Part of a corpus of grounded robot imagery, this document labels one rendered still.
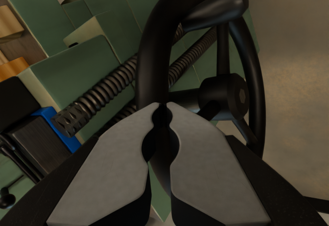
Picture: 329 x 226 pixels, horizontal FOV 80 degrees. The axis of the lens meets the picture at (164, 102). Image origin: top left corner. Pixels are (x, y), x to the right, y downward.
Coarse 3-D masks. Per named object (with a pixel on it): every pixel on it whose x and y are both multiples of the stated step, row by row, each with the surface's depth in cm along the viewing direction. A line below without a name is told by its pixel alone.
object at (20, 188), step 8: (0, 160) 34; (8, 160) 32; (0, 168) 31; (8, 168) 32; (16, 168) 33; (0, 176) 31; (8, 176) 32; (16, 176) 33; (24, 176) 34; (0, 184) 31; (8, 184) 32; (16, 184) 33; (24, 184) 33; (32, 184) 34; (16, 192) 32; (24, 192) 33; (16, 200) 32; (0, 216) 31
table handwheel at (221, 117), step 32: (160, 0) 18; (192, 0) 20; (160, 32) 16; (224, 32) 27; (160, 64) 16; (224, 64) 26; (256, 64) 34; (160, 96) 15; (192, 96) 27; (224, 96) 23; (256, 96) 35; (160, 128) 15; (256, 128) 34; (160, 160) 16
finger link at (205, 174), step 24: (168, 120) 11; (192, 120) 10; (192, 144) 8; (216, 144) 8; (192, 168) 7; (216, 168) 7; (240, 168) 7; (192, 192) 6; (216, 192) 6; (240, 192) 6; (192, 216) 6; (216, 216) 6; (240, 216) 5; (264, 216) 5
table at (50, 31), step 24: (0, 0) 25; (24, 0) 25; (48, 0) 28; (24, 24) 26; (48, 24) 27; (96, 24) 23; (0, 48) 35; (24, 48) 30; (48, 48) 27; (120, 48) 24
